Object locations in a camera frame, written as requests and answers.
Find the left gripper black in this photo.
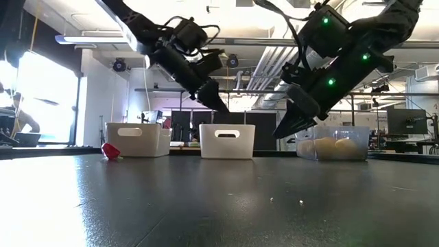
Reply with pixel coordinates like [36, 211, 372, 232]
[150, 46, 230, 113]

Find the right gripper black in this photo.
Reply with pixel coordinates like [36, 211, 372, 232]
[272, 44, 396, 140]

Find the clear plastic bin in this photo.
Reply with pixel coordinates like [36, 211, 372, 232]
[294, 126, 370, 161]

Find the black partition panel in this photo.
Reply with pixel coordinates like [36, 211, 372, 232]
[171, 110, 278, 151]

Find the white plastic basket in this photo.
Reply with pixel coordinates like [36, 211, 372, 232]
[104, 122, 173, 158]
[199, 123, 257, 160]

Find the small desk monitor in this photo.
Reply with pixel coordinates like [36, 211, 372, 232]
[141, 109, 164, 124]

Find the dark computer monitor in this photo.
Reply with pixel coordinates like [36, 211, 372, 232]
[386, 108, 429, 135]

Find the red bell pepper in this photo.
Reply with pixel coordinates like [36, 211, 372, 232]
[101, 142, 121, 161]

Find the white air conditioner unit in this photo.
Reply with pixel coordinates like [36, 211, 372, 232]
[414, 64, 439, 82]

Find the person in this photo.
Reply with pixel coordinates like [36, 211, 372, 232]
[12, 92, 41, 134]

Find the dark laptop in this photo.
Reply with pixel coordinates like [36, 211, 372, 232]
[13, 132, 42, 148]

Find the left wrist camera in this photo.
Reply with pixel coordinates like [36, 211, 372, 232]
[191, 49, 224, 80]

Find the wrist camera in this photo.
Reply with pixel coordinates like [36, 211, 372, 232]
[191, 49, 224, 80]
[281, 61, 311, 86]

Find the silver ceiling duct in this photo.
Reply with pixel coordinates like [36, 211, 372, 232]
[262, 87, 292, 110]

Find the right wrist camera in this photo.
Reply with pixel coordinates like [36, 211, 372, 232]
[281, 61, 311, 86]

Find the black metal rack frame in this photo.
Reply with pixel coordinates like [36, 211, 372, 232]
[135, 88, 439, 152]

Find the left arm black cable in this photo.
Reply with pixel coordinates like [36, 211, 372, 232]
[163, 15, 221, 58]

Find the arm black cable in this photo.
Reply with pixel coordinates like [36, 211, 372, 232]
[163, 15, 221, 58]
[253, 0, 309, 69]

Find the metal overhead frame bar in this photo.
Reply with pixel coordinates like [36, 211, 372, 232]
[54, 34, 439, 49]

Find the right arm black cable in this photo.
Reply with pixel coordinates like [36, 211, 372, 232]
[253, 0, 309, 69]

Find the black window post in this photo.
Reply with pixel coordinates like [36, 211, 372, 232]
[70, 71, 83, 147]

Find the yellow hanging strap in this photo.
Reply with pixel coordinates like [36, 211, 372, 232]
[29, 16, 39, 52]

